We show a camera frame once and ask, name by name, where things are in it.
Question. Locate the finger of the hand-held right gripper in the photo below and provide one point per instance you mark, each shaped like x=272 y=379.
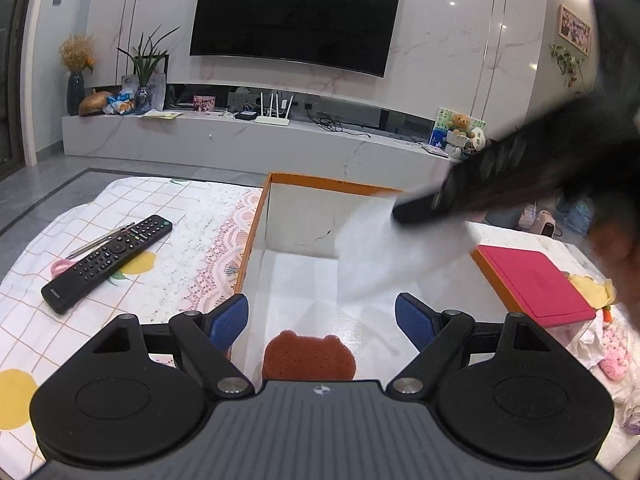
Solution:
x=425 y=205

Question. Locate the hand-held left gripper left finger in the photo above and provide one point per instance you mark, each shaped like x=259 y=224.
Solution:
x=231 y=318

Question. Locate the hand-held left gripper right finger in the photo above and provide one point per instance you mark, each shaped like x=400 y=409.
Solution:
x=412 y=318

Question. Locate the orange storage box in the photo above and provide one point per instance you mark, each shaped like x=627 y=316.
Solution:
x=249 y=245

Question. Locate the yellow cloth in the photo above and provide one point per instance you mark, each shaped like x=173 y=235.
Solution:
x=592 y=290

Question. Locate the hanging green plant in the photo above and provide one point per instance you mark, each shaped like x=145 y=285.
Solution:
x=567 y=62

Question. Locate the brown bear-shaped plush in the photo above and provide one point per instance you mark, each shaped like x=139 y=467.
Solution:
x=307 y=360

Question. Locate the brown teddy bear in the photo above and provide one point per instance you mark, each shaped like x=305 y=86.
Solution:
x=460 y=122

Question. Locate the pink lid clear container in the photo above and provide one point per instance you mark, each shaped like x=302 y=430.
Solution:
x=530 y=280

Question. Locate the black remote control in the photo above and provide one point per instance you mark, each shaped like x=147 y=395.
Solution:
x=107 y=260

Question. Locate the silver pen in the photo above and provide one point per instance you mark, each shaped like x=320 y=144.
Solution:
x=95 y=243

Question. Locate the white marble TV cabinet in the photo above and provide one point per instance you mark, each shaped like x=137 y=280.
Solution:
x=250 y=145

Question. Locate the white router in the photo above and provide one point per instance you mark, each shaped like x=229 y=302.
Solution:
x=272 y=120

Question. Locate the pink scissors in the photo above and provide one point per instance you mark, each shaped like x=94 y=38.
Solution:
x=60 y=267

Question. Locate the black set-top box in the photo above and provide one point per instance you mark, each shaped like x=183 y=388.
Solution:
x=245 y=116

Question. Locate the pink knitted toy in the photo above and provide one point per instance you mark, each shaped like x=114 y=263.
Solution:
x=615 y=355

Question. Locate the yellow papers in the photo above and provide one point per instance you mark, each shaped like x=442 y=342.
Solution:
x=160 y=115

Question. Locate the small pink photo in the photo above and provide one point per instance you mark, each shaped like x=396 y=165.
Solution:
x=204 y=103

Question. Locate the black television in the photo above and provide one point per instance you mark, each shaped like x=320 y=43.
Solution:
x=295 y=15

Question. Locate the glass vase with green plant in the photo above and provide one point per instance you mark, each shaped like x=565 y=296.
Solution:
x=142 y=100

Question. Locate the blue snack bag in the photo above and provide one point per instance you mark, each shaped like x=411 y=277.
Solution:
x=119 y=102

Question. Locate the brown gourd ornament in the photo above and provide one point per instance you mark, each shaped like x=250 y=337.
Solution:
x=92 y=105

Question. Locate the dark vase with dried flowers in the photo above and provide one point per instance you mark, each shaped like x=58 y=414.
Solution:
x=75 y=92

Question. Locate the framed wall picture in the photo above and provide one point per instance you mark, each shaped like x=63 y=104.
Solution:
x=574 y=30

